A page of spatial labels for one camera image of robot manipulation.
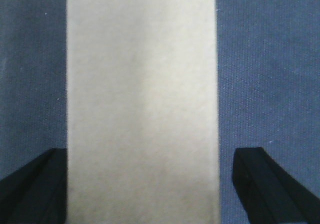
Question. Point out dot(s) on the brown cardboard box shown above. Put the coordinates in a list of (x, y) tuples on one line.
[(143, 143)]

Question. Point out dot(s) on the dark grey conveyor mat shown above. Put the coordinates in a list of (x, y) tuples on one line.
[(267, 77)]

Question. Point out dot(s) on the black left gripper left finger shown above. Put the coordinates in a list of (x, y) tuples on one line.
[(37, 192)]

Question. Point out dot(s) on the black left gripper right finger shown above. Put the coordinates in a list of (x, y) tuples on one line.
[(268, 194)]

